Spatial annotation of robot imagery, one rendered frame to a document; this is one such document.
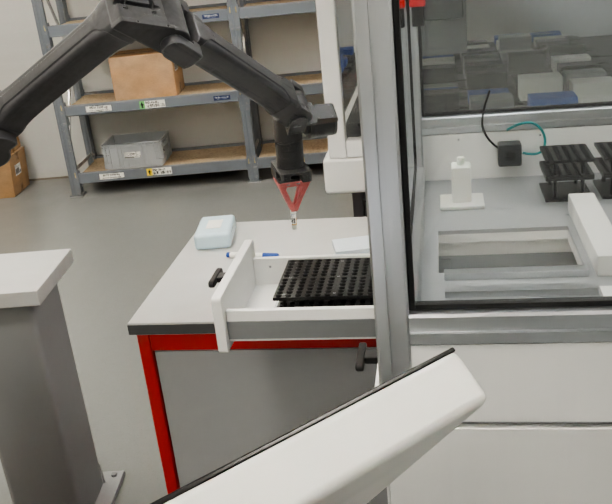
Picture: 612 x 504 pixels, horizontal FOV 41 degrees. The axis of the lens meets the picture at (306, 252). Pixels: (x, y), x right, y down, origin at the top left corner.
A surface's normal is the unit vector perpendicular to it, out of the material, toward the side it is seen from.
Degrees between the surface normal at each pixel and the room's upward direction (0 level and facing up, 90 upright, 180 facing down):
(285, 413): 90
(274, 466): 40
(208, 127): 90
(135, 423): 0
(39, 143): 90
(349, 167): 90
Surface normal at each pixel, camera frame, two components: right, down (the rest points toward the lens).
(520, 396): -0.15, 0.38
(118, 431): -0.10, -0.92
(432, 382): 0.32, -0.55
